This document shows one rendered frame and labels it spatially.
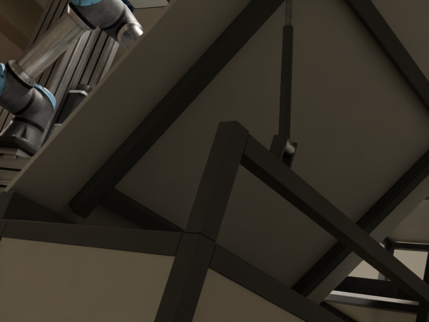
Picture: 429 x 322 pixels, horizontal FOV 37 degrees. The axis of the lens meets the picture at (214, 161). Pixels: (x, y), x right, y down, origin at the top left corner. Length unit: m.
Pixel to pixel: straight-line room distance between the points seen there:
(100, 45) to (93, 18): 0.64
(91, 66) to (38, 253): 1.54
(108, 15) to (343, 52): 0.84
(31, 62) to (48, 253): 1.04
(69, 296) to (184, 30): 0.62
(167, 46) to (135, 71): 0.09
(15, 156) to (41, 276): 0.97
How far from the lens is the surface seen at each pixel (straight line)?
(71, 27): 2.15
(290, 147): 1.17
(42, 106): 2.27
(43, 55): 2.17
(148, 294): 1.01
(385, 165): 1.99
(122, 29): 2.16
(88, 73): 2.70
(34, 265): 1.28
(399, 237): 2.84
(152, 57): 1.41
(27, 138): 2.22
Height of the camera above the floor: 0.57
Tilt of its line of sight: 20 degrees up
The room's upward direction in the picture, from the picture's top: 18 degrees clockwise
